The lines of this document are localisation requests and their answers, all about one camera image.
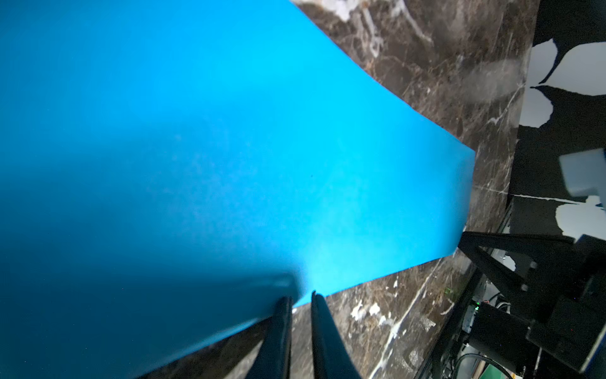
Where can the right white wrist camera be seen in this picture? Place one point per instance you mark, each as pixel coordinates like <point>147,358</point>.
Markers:
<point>584,173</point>

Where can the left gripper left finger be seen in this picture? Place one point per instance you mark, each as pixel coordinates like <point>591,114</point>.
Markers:
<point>273,358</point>

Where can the cyan paper sheet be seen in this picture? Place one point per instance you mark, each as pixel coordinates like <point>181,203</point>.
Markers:
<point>171,169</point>

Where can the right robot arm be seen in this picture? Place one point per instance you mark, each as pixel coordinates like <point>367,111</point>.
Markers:
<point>499,336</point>

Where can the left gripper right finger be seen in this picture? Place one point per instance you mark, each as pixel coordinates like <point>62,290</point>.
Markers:
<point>330,357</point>

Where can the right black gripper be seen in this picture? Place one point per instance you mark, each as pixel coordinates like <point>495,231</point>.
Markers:
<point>534,273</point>

